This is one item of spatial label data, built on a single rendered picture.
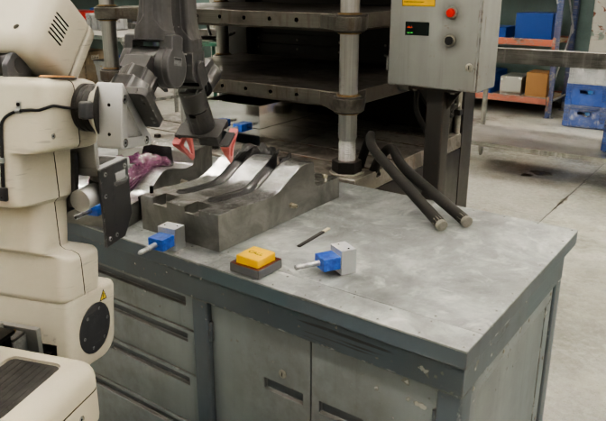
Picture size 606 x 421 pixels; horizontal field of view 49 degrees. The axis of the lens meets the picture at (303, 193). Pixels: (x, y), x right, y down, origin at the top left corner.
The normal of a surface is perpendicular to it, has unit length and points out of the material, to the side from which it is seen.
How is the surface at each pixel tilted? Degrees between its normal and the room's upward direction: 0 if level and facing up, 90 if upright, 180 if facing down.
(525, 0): 90
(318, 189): 90
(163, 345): 90
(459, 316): 0
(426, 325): 0
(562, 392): 0
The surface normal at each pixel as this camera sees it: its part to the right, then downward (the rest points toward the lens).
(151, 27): -0.29, 0.14
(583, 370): 0.00, -0.95
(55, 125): 0.96, 0.09
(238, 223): 0.81, 0.18
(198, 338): -0.58, 0.25
